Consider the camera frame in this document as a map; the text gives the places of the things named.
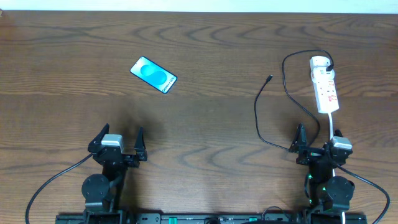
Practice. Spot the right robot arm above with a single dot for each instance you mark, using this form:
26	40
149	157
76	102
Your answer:
329	194

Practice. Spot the blue Samsung Galaxy smartphone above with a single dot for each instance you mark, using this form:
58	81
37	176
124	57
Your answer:
153	74

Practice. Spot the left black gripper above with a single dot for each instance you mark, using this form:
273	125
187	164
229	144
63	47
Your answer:
123	158

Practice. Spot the white USB wall charger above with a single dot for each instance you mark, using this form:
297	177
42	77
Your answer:
319	64

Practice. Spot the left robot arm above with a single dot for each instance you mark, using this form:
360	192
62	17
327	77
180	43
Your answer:
102	192

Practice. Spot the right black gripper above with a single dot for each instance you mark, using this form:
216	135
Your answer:
316	154

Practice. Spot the white power strip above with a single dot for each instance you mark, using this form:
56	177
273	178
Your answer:
325	90

